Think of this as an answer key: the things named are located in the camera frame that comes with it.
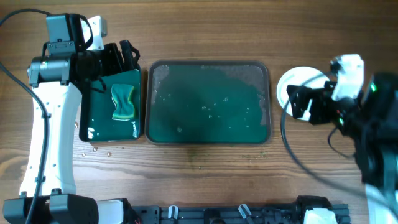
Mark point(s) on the green yellow scrub sponge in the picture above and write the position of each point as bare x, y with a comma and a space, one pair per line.
122, 98

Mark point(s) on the white plate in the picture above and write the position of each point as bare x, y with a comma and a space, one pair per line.
296, 76

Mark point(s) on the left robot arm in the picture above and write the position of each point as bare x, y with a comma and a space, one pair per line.
77, 78

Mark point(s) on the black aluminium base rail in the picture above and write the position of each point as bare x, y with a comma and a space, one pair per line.
305, 209

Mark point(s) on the dark brown serving tray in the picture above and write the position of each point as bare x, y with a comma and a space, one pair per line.
208, 102

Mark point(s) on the black water basin tray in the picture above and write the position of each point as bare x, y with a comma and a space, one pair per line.
97, 107

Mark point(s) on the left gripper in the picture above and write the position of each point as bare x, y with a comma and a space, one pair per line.
112, 56

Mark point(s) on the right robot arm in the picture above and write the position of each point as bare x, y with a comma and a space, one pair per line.
369, 118

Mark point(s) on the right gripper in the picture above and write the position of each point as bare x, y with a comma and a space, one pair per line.
315, 104

